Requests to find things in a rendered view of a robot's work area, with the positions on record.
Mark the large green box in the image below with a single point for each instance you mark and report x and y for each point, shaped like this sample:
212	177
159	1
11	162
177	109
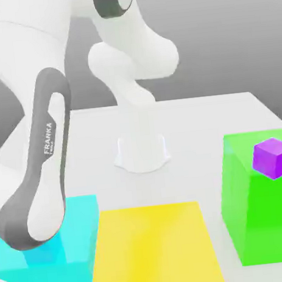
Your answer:
269	220

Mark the large cyan box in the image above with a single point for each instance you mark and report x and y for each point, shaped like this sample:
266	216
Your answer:
80	235

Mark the large yellow box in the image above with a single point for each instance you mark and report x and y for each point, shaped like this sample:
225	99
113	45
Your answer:
152	247

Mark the small purple cube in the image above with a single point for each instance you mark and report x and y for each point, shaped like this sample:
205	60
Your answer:
272	159

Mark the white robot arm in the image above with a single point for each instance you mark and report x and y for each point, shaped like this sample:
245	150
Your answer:
31	54

